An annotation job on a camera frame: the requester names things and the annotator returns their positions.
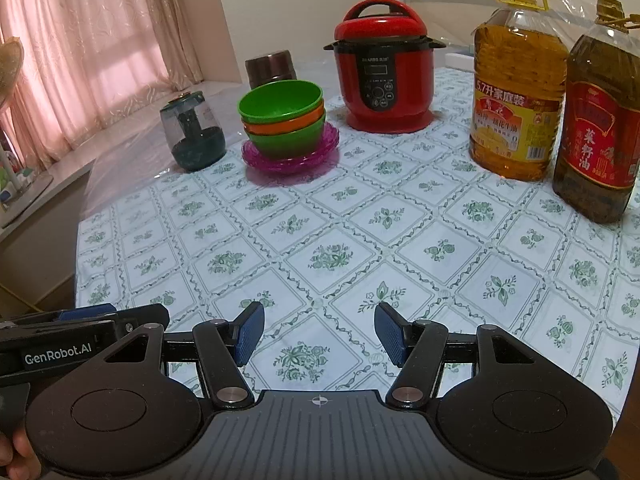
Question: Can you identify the yellow label oil bottle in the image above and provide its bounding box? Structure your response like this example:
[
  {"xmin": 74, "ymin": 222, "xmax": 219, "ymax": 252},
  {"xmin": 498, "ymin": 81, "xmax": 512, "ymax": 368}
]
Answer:
[{"xmin": 470, "ymin": 0, "xmax": 569, "ymax": 182}]

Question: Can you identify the small green plastic bowl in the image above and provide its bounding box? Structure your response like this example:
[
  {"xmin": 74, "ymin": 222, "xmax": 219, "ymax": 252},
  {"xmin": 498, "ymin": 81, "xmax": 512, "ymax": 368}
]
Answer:
[{"xmin": 245, "ymin": 119, "xmax": 327, "ymax": 159}]

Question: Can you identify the pink curtain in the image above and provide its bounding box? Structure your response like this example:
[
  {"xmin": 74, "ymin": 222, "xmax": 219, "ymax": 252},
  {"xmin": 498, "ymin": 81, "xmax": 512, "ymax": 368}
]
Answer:
[{"xmin": 0, "ymin": 0, "xmax": 226, "ymax": 176}]

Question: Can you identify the red label oil bottle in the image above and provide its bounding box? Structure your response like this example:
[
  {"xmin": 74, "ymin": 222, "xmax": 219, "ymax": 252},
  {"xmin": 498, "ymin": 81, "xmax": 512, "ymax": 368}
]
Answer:
[{"xmin": 552, "ymin": 0, "xmax": 640, "ymax": 224}]

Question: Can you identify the orange plastic bowl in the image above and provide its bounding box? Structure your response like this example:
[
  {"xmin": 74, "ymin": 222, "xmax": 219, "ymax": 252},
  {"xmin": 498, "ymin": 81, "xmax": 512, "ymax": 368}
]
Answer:
[{"xmin": 241, "ymin": 107, "xmax": 327, "ymax": 137}]

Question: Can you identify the clear plastic bag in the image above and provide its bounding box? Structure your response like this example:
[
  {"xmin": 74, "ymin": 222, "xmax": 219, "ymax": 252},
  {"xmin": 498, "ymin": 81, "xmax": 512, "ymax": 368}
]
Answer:
[{"xmin": 545, "ymin": 0, "xmax": 640, "ymax": 61}]

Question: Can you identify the small pink plastic plate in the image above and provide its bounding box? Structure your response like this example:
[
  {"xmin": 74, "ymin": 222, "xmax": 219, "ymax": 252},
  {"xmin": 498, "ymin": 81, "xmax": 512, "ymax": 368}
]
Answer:
[
  {"xmin": 242, "ymin": 130, "xmax": 342, "ymax": 168},
  {"xmin": 243, "ymin": 121, "xmax": 341, "ymax": 161}
]

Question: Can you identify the brown metal canister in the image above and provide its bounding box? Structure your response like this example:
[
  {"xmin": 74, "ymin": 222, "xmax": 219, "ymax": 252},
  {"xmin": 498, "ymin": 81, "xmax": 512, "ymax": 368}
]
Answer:
[{"xmin": 244, "ymin": 50, "xmax": 297, "ymax": 92}]

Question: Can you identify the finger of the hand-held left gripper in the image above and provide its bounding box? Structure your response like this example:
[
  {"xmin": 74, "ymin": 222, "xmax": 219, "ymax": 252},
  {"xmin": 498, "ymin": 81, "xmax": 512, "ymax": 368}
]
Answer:
[
  {"xmin": 0, "ymin": 304, "xmax": 169, "ymax": 343},
  {"xmin": 0, "ymin": 304, "xmax": 117, "ymax": 327}
]

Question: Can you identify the floral white tablecloth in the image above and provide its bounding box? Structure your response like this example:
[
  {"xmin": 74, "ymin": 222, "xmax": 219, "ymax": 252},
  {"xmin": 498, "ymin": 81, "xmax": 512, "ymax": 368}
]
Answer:
[{"xmin": 75, "ymin": 62, "xmax": 640, "ymax": 426}]

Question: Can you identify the person's left hand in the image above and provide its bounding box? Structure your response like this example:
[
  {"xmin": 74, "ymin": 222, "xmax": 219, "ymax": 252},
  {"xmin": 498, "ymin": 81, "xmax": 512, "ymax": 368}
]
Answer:
[{"xmin": 0, "ymin": 427, "xmax": 43, "ymax": 480}]

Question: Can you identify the beige standing fan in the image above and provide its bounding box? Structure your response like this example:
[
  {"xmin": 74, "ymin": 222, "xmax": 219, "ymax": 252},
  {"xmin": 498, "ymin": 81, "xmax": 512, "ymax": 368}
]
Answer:
[{"xmin": 0, "ymin": 37, "xmax": 55, "ymax": 231}]

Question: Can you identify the glass jar with dark contents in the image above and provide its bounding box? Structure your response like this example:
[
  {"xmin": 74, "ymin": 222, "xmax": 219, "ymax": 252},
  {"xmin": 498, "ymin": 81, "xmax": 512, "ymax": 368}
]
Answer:
[{"xmin": 160, "ymin": 91, "xmax": 227, "ymax": 173}]

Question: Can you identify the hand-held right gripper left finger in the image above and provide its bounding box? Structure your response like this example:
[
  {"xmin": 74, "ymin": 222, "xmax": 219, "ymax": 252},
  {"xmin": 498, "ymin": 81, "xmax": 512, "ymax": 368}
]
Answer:
[{"xmin": 102, "ymin": 301, "xmax": 266, "ymax": 409}]

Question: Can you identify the red electric pressure cooker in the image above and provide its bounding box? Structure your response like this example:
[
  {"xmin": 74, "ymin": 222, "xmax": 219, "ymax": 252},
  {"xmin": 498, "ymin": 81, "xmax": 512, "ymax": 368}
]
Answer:
[{"xmin": 323, "ymin": 0, "xmax": 447, "ymax": 132}]

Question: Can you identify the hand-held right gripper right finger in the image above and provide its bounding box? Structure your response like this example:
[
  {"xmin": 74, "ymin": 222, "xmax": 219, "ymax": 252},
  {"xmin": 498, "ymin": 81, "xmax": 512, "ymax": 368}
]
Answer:
[{"xmin": 374, "ymin": 301, "xmax": 538, "ymax": 408}]

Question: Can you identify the large green plastic bowl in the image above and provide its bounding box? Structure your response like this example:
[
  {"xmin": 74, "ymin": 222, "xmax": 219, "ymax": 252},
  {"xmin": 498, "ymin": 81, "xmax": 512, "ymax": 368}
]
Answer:
[{"xmin": 238, "ymin": 80, "xmax": 325, "ymax": 125}]

